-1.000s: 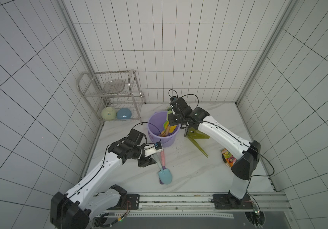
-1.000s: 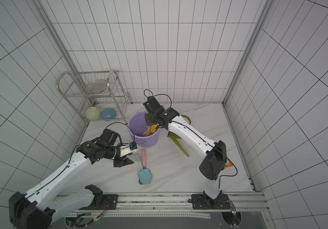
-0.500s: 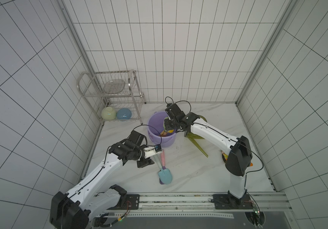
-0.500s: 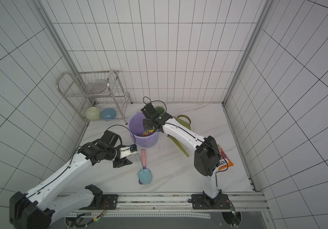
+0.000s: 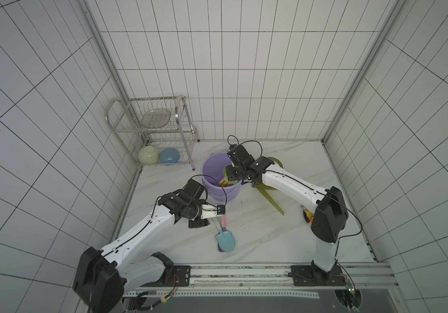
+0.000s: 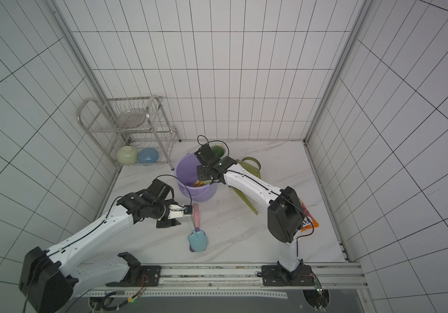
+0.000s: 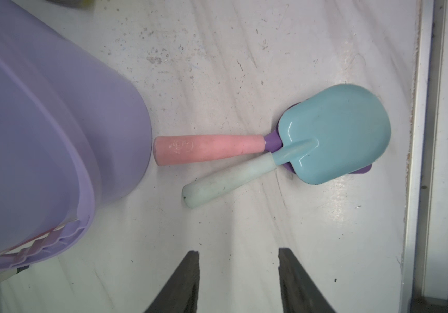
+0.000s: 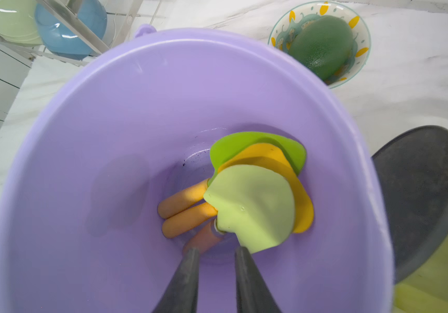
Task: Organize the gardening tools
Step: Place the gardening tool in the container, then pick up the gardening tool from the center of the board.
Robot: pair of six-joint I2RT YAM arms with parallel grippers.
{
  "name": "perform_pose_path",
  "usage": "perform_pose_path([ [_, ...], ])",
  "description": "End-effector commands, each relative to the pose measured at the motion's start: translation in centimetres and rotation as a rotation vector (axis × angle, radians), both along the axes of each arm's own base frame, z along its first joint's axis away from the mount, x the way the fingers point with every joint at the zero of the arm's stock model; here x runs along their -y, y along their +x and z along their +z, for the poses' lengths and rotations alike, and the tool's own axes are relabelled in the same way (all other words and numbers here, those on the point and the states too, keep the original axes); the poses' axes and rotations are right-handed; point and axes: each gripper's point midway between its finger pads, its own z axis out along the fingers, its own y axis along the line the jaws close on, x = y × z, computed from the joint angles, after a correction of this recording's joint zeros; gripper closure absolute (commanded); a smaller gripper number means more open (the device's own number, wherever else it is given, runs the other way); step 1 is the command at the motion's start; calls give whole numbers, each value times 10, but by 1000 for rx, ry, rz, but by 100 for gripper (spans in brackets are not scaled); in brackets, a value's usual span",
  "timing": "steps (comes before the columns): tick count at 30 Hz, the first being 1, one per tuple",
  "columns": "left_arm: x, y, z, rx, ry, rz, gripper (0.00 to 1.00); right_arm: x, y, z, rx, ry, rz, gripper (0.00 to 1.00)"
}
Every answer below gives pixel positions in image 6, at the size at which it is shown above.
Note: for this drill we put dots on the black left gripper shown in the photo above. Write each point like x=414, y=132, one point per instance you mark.
x=167, y=223

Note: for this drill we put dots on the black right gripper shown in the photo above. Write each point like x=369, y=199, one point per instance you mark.
x=206, y=155

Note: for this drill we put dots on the purple shovel pink handle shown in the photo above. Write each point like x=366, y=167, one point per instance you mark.
x=196, y=217

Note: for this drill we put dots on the teal plastic shovel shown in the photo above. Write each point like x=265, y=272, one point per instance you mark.
x=197, y=240

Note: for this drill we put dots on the yellow spade orange handle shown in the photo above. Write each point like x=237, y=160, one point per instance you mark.
x=201, y=183

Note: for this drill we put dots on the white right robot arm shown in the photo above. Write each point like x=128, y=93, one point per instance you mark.
x=285, y=214

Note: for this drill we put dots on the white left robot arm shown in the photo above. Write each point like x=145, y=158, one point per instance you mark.
x=51, y=277

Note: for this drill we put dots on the purple plastic bucket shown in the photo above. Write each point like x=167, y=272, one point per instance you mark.
x=186, y=172

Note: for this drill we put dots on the blue bowl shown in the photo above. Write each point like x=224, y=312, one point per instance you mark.
x=148, y=155

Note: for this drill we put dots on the pale green bowl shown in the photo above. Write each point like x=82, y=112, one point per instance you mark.
x=127, y=155

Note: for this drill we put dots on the stainless steel dish rack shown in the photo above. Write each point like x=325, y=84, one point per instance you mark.
x=98, y=120

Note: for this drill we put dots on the metal strainer dish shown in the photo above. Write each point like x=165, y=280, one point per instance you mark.
x=131, y=119

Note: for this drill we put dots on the orange candy snack bag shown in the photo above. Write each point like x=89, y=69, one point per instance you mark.
x=309, y=222

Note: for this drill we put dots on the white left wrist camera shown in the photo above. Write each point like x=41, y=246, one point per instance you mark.
x=177, y=212

